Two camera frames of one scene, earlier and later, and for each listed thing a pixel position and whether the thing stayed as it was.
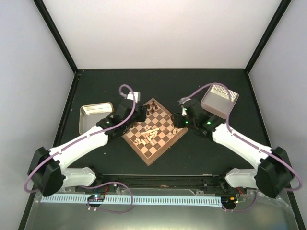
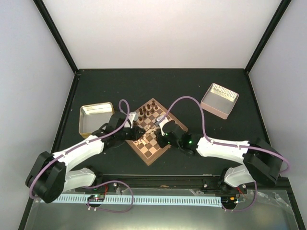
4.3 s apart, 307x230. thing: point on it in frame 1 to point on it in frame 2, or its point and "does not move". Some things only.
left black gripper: [142, 112] to [135, 135]
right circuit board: [229, 201] does not move
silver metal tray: [90, 114] does not move
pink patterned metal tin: [216, 98] does not move
